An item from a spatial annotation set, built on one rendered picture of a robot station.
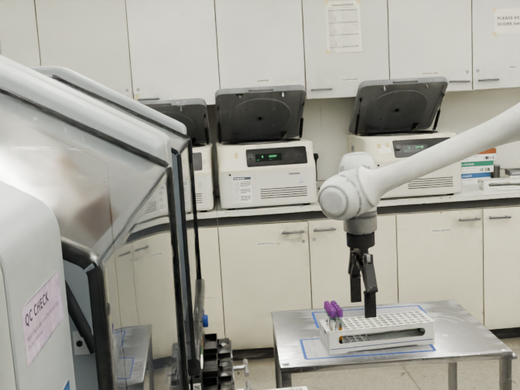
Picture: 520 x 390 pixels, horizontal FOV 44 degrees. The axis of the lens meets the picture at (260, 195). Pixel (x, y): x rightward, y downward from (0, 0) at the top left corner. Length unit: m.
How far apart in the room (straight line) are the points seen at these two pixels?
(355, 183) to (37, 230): 1.24
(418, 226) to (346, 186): 2.35
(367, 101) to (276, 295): 1.29
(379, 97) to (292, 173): 0.75
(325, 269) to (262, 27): 1.46
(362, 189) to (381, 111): 2.59
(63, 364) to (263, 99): 3.50
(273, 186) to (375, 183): 2.14
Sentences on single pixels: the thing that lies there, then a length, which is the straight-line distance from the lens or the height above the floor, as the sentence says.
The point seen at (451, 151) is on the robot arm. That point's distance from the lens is 1.57.
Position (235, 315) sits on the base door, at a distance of 3.76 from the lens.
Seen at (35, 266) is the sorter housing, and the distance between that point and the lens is 0.30.
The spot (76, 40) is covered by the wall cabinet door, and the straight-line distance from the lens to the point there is 3.95.
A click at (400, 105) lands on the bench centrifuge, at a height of 1.43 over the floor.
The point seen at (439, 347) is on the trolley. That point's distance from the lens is 1.80.
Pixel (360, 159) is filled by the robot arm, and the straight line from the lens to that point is 1.66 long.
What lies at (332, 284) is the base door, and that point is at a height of 0.43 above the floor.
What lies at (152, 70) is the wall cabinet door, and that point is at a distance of 3.88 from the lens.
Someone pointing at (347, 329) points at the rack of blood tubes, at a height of 0.88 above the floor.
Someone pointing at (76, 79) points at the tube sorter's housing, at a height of 1.58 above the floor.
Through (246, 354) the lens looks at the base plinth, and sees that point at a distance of 3.89.
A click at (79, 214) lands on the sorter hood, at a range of 0.45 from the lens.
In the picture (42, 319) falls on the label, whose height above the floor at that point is 1.39.
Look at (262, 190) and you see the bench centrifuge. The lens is 3.61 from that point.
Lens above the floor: 1.48
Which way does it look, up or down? 8 degrees down
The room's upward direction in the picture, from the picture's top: 3 degrees counter-clockwise
